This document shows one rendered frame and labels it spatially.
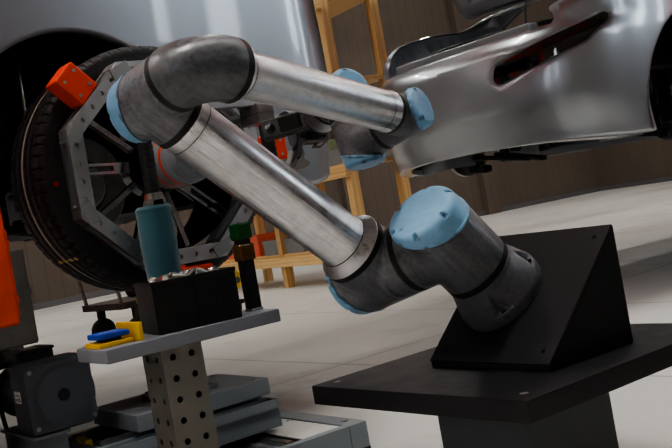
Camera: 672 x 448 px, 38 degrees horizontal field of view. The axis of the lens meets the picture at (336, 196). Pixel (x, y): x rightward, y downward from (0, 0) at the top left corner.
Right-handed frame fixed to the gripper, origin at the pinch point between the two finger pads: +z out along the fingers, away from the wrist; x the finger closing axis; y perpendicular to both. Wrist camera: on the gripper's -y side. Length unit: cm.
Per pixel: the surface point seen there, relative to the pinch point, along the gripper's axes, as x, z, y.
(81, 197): -1.0, 24.2, -43.0
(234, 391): -51, 47, -3
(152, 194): -8.4, 4.1, -32.1
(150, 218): -10.4, 15.9, -29.4
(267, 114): 11.1, 3.4, 1.3
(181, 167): 0.8, 11.3, -21.0
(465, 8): 187, 235, 276
